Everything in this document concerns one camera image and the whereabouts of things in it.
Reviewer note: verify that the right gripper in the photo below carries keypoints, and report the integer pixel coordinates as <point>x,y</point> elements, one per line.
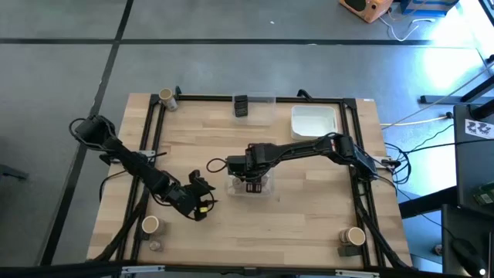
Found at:
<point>243,167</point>

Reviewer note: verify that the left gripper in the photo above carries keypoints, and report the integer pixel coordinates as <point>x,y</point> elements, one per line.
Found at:
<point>189,199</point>

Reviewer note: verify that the clear plastic bin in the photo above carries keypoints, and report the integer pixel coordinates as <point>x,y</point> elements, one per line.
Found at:
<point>269,192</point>
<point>262,114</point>

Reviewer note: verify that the black spice tin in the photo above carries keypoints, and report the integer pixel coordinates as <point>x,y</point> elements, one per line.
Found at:
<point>241,108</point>
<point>349,251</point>

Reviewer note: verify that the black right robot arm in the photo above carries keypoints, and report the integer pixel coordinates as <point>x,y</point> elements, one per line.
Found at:
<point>301,148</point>

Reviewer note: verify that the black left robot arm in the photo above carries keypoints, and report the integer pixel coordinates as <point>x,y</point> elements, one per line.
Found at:
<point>135,165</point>

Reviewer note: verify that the white plastic bin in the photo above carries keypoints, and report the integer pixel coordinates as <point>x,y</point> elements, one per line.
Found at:
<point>314,121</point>

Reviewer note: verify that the black overhead beam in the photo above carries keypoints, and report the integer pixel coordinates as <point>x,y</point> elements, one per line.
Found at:
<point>58,271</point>

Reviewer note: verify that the black floor stand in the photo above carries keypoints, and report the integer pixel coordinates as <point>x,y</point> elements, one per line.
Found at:
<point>444,99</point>

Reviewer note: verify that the black desk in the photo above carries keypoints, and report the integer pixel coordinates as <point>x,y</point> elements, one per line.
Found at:
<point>474,166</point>
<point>463,224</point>

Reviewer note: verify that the orange speaker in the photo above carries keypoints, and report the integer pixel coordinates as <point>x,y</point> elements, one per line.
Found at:
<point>370,9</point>

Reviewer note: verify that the black computer mouse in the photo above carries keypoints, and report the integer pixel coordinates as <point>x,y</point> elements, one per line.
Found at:
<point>469,255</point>

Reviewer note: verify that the green circuit board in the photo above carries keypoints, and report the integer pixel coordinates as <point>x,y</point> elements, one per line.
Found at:
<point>485,195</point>

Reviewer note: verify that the printed paper sheet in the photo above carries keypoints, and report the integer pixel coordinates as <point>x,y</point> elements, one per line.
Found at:
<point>478,128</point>

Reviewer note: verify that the blue white paper bag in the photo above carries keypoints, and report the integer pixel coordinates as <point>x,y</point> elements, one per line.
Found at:
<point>428,5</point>

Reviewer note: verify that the black aluminium table frame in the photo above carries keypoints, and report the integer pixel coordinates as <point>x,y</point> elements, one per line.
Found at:
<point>208,97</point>

